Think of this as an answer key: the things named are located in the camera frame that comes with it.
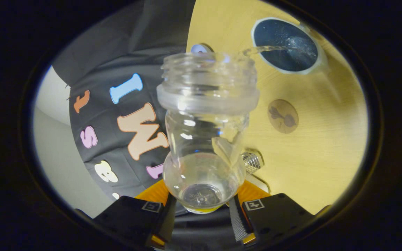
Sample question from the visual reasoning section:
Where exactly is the light blue plate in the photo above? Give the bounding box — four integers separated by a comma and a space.
191, 43, 214, 55

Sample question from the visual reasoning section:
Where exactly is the round wooden coaster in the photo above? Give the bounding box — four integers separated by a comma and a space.
267, 99, 299, 134

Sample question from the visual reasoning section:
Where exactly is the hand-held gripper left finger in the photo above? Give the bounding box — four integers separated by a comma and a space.
93, 180, 178, 249

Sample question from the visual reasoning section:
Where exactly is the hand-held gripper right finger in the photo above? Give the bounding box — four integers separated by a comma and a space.
229, 180, 315, 246

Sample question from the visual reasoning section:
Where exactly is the wooden table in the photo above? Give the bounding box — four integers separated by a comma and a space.
186, 0, 368, 215

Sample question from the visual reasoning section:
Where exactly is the blue and white cup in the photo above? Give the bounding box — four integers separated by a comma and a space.
251, 17, 329, 75

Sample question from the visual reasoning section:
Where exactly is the metal wire basket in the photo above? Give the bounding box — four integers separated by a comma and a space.
241, 150, 265, 175

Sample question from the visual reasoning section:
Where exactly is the clear plastic bottle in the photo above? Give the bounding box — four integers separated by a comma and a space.
156, 52, 260, 214

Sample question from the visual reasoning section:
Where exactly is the black backdrop cloth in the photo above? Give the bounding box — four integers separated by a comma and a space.
53, 0, 238, 244

